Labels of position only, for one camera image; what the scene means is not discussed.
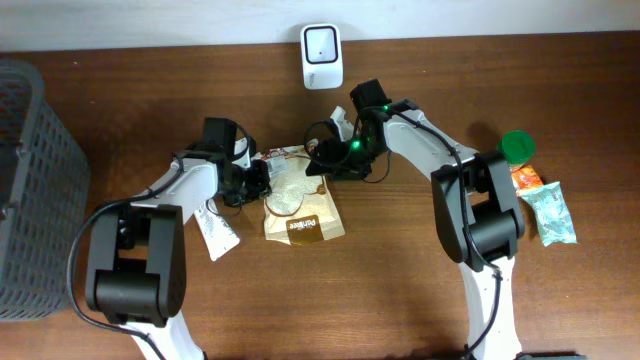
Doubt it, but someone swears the white tube with brown cap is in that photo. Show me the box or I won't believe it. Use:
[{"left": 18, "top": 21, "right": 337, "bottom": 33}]
[{"left": 194, "top": 200, "right": 240, "bottom": 262}]

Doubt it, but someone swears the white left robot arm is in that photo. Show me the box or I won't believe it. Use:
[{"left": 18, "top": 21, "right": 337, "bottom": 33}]
[{"left": 85, "top": 150, "right": 271, "bottom": 359}]

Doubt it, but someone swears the dark grey plastic basket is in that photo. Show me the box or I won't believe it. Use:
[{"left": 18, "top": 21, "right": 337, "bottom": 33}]
[{"left": 1, "top": 59, "right": 91, "bottom": 322}]

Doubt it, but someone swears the teal snack packet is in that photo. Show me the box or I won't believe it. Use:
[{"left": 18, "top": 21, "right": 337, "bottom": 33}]
[{"left": 521, "top": 181, "right": 578, "bottom": 247}]

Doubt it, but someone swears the green lid jar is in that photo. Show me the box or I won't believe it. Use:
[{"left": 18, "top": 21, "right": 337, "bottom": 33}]
[{"left": 497, "top": 130, "right": 536, "bottom": 169}]

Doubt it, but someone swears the orange tissue packet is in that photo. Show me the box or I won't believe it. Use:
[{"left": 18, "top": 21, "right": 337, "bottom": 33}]
[{"left": 511, "top": 165, "right": 544, "bottom": 197}]

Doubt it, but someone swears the white barcode scanner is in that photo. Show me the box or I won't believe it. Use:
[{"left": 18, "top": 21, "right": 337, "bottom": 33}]
[{"left": 300, "top": 23, "right": 344, "bottom": 90}]

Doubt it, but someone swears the beige brown snack bag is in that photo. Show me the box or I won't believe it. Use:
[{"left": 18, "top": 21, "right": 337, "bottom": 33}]
[{"left": 253, "top": 145, "right": 345, "bottom": 246}]

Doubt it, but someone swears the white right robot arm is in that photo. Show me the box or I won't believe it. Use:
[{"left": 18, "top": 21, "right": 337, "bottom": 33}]
[{"left": 304, "top": 79, "right": 524, "bottom": 359}]

